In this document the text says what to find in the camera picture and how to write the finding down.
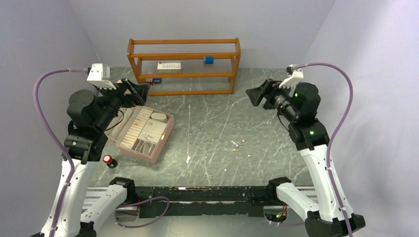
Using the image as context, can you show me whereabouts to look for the orange wooden shelf rack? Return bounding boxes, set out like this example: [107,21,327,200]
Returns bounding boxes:
[126,38,241,96]

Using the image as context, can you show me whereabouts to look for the red emergency stop button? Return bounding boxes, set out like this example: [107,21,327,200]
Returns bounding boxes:
[102,155,118,169]

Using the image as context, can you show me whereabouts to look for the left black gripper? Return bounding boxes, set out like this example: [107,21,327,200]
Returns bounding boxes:
[94,77,150,130]

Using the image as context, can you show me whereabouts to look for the pink jewelry box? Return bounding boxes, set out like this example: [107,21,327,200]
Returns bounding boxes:
[105,106,174,164]

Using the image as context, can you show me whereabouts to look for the white red-print box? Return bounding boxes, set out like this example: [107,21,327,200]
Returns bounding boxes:
[157,61,182,74]

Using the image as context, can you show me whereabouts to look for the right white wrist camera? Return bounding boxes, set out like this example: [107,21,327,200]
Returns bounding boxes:
[279,64,303,89]

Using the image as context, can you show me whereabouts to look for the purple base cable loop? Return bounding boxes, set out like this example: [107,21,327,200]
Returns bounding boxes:
[114,196,170,229]

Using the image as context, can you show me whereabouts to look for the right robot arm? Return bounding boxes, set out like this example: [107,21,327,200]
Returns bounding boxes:
[246,79,366,237]

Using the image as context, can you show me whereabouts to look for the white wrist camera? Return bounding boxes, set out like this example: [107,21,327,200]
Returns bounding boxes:
[87,63,116,90]
[279,64,303,89]

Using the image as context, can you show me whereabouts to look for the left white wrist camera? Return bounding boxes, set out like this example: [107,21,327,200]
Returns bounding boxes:
[87,63,116,90]

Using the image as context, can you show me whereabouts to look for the gold pearl bangle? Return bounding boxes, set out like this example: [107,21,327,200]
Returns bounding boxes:
[229,140,247,148]

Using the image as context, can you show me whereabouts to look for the blue cube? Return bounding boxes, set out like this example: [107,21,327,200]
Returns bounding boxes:
[203,56,214,65]

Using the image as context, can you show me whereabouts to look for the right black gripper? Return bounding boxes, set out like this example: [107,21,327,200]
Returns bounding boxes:
[245,78,299,122]

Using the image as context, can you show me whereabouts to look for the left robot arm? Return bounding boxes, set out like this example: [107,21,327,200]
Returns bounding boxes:
[38,79,150,237]

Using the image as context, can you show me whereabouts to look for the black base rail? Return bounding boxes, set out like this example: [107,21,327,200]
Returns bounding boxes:
[136,186,283,218]

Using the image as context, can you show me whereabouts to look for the beige watch pillow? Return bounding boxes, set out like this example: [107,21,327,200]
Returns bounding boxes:
[150,112,168,123]

